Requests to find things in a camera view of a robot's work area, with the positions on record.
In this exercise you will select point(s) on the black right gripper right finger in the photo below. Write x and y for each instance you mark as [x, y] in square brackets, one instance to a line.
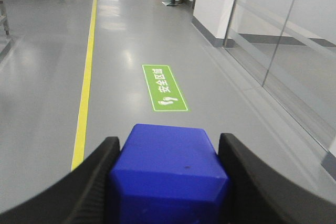
[260, 194]

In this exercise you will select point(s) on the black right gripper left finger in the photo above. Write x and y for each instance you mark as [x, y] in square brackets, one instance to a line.
[79, 197]

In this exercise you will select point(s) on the small blue plastic container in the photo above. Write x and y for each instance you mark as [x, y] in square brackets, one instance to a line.
[168, 174]

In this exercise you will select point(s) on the green floor safety sign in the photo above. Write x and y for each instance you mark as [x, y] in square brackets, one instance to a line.
[164, 91]

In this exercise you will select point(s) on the glass partition wall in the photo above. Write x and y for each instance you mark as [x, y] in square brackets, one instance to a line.
[288, 46]

